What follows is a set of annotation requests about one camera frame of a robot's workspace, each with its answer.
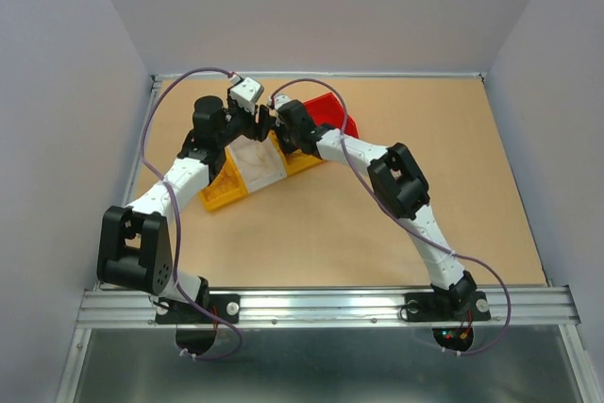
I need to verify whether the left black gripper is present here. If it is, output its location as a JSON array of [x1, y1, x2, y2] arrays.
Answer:
[[216, 87, 276, 148]]

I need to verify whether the yellow wire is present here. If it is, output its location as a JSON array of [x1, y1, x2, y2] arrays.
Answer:
[[240, 145, 273, 176]]

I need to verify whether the pink wire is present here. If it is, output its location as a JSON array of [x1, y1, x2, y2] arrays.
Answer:
[[210, 171, 240, 201]]

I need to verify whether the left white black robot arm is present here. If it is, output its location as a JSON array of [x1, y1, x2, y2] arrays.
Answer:
[[96, 95, 274, 322]]

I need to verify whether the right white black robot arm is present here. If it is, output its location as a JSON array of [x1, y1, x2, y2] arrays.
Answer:
[[269, 95, 477, 318]]

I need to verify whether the far yellow plastic bin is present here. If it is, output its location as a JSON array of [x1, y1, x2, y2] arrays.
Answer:
[[269, 131, 323, 176]]

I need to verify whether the yellow plastic bin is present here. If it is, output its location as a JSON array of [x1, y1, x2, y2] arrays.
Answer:
[[199, 152, 248, 212], [269, 131, 323, 176]]

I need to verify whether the red plastic bin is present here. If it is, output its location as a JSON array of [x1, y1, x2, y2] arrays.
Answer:
[[303, 92, 359, 138]]

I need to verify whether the white plastic bin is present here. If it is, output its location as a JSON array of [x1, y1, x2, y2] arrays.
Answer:
[[227, 137, 286, 193]]

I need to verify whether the near yellow plastic bin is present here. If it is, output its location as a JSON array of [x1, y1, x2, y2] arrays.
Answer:
[[199, 152, 248, 212]]

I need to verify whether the grey metal front panel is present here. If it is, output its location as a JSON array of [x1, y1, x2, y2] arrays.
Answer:
[[73, 326, 583, 402]]

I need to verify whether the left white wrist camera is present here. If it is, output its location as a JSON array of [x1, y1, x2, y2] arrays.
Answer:
[[227, 73, 264, 115]]

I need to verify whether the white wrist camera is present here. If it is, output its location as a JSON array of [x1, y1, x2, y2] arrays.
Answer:
[[267, 94, 292, 111], [227, 73, 264, 115]]

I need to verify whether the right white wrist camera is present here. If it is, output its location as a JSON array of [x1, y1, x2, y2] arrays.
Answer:
[[267, 94, 292, 111]]

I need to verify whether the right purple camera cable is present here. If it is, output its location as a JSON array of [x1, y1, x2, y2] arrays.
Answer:
[[268, 77, 513, 358]]

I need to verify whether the aluminium left side rail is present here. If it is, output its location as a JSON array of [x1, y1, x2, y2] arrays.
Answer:
[[96, 76, 164, 291]]

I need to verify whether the aluminium rail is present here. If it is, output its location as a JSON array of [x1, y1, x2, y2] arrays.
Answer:
[[151, 71, 487, 83], [96, 76, 164, 291], [75, 286, 579, 330]]

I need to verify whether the aluminium back rail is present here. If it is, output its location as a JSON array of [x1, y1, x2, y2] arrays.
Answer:
[[151, 71, 487, 83]]

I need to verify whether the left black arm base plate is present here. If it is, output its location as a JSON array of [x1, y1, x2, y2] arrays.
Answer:
[[152, 294, 241, 325]]

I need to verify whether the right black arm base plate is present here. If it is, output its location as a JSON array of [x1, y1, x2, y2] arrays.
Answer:
[[401, 292, 492, 323]]

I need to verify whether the aluminium front rail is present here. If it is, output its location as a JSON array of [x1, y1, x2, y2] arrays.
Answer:
[[75, 286, 579, 330]]

